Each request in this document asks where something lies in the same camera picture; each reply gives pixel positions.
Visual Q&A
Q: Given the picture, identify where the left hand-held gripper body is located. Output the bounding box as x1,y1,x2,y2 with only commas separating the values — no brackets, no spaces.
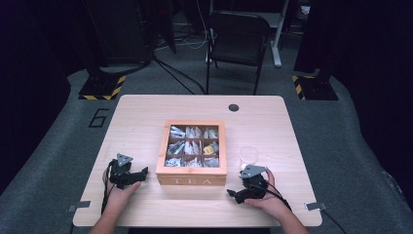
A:
108,152,141,190

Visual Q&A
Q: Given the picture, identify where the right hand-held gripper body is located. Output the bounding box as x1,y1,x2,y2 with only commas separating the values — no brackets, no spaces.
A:
239,165,270,199

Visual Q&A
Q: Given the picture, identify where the clear glass cup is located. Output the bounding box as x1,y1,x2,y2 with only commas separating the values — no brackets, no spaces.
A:
239,145,261,172

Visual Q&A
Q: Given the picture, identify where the wooden tea box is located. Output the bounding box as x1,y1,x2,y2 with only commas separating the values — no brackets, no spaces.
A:
155,119,228,187

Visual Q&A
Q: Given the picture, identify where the person's left hand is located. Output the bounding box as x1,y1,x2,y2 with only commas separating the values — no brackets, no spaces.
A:
102,165,142,209

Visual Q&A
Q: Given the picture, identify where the person's right hand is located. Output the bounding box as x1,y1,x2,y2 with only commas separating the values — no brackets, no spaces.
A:
244,169,291,223

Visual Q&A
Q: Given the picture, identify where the yellow tea bag packet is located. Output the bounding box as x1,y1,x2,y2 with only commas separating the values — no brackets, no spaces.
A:
203,141,219,155

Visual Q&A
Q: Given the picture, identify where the grey tape piece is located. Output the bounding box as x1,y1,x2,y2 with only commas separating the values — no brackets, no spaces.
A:
67,200,92,213
305,202,327,212

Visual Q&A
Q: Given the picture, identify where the group of assorted tea bags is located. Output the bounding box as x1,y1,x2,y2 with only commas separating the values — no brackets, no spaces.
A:
164,125,220,169

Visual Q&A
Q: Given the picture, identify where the black striped stand base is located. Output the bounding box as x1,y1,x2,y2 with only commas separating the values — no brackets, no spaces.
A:
78,74,127,101
291,74,339,101

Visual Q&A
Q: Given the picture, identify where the dark curtain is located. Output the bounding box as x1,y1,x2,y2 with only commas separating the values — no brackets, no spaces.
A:
293,0,413,211
0,0,72,196

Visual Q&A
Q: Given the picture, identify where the white desk leg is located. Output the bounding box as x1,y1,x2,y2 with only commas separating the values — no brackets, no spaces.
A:
271,0,290,68

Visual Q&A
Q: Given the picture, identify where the black folding chair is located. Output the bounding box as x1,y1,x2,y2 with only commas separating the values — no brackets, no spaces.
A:
205,10,272,96

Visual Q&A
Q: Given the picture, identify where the right hand-held gripper cable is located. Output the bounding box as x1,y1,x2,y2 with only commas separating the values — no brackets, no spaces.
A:
249,183,293,213

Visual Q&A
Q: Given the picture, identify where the hand-held gripper cable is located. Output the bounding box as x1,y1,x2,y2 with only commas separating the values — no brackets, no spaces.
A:
100,160,117,215
249,183,293,213

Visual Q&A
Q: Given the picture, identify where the left hand-held gripper cable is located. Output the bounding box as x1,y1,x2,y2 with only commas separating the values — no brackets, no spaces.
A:
100,160,117,215

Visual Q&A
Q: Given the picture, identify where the black floor cable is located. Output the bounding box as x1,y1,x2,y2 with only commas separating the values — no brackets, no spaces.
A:
152,55,207,96

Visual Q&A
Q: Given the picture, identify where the white floor cable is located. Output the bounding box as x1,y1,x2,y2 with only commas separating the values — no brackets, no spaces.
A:
174,0,216,51

